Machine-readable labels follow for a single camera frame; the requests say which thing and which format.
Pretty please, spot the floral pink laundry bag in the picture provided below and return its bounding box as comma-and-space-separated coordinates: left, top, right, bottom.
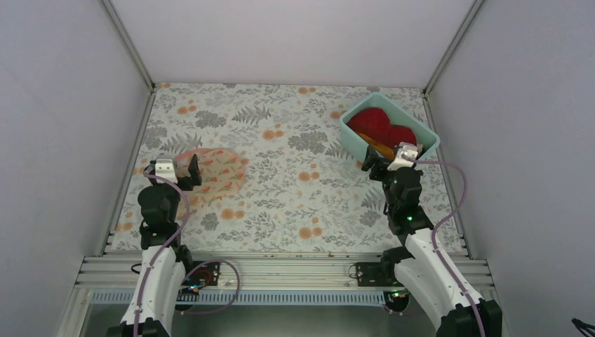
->
176, 148, 247, 220

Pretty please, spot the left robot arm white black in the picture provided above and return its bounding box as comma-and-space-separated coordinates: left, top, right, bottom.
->
106, 155, 202, 336

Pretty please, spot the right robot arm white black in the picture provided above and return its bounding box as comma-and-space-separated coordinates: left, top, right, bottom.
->
361, 143, 503, 336

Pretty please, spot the red bra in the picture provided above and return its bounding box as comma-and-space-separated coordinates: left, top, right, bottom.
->
347, 107, 417, 149

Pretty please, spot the orange yellow garment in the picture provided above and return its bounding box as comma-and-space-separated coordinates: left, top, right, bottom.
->
357, 132, 395, 160

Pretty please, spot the teal plastic basket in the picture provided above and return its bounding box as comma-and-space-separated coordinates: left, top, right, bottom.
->
339, 92, 441, 162

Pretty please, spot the floral patterned table mat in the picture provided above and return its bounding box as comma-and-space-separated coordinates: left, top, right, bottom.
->
110, 82, 466, 254

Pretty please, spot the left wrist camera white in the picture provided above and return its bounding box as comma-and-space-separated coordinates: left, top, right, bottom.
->
154, 157, 178, 183

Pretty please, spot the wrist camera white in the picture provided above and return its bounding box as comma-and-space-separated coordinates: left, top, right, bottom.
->
387, 142, 419, 171
154, 157, 178, 183

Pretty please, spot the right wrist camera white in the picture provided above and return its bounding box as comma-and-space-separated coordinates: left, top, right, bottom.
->
387, 142, 419, 171

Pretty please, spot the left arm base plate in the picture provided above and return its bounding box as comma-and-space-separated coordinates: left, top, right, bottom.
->
181, 262, 220, 293

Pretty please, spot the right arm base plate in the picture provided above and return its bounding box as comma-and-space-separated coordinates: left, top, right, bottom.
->
347, 262, 391, 287

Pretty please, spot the aluminium rail frame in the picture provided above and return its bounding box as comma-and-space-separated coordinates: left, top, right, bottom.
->
55, 253, 512, 337

